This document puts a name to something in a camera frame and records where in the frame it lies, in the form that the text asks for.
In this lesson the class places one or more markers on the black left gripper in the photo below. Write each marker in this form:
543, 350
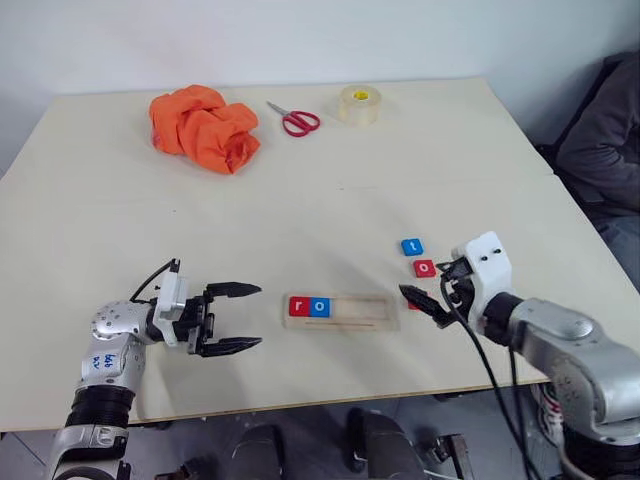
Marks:
200, 320

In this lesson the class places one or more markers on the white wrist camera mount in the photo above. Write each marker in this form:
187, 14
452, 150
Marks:
487, 270
170, 300

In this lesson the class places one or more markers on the red and white shoe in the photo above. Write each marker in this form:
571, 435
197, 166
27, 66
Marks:
550, 410

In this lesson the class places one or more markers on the blue t letter block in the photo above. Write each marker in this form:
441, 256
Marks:
412, 247

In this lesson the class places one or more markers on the clear tape roll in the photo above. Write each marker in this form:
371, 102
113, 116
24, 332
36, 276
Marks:
360, 107

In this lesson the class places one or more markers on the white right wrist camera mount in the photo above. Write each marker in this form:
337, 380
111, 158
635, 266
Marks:
487, 270

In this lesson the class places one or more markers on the black table leg foot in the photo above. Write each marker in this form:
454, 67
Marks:
450, 452

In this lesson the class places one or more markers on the wooden letter tray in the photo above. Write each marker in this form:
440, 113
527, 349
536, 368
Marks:
367, 312

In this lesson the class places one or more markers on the person in grey jacket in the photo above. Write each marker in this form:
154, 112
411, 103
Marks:
605, 145

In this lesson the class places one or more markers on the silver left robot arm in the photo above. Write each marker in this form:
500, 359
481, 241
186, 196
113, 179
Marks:
111, 326

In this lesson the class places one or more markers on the red o letter block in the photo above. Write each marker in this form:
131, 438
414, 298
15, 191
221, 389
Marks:
425, 268

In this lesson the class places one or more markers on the red b letter block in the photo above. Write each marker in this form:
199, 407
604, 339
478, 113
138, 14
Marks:
413, 304

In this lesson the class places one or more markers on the dark rounded shape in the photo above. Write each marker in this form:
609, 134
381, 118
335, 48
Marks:
260, 452
382, 445

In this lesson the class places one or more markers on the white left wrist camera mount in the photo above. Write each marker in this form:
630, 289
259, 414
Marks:
170, 300

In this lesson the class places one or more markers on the blue o letter block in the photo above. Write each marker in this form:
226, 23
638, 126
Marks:
320, 307

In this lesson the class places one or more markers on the red r letter block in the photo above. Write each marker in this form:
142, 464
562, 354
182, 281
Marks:
300, 306

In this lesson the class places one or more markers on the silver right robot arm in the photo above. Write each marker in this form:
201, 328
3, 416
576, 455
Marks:
575, 350

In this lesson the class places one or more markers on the crumpled orange cloth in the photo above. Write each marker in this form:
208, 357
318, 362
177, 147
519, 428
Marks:
200, 130

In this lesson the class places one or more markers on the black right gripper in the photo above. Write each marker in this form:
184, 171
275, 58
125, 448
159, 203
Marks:
462, 292

